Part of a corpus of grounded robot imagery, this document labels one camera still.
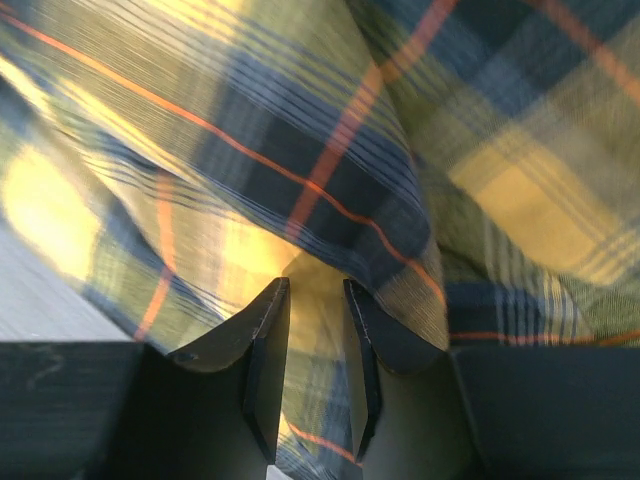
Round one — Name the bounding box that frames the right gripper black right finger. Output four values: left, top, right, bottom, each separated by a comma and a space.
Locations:
343, 280, 639, 479

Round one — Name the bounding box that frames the yellow plaid long sleeve shirt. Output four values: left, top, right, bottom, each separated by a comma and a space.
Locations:
1, 1, 639, 479

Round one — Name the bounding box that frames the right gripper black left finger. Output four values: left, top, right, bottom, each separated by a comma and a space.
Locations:
1, 277, 290, 479

